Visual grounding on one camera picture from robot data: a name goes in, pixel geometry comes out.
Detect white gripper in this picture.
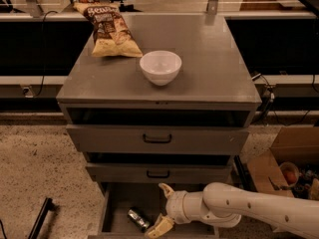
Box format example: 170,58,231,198
145,183,187,239

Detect green soda can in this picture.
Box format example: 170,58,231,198
128,208,152,232

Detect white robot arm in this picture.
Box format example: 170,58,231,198
146,182,319,239

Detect grey open bottom drawer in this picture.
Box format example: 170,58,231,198
88,183,220,239

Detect grey middle drawer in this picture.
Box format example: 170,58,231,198
86,163,231,184

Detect grey metal drawer cabinet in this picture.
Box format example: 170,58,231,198
56,13,262,239

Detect grey top drawer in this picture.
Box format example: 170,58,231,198
67,124,248,155

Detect black metal bar on floor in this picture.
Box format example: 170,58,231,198
28,197,55,239

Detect clear cup with orange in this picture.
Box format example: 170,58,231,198
279,161,300,186

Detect white ceramic bowl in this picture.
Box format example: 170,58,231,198
140,51,182,86

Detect brown cardboard box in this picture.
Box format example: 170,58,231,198
247,126,319,197

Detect yellow brown chip bag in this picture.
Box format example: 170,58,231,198
74,2,143,58

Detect black cables at right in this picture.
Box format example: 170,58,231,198
250,72,277,125

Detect black cable at left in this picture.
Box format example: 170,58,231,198
33,10,59,98

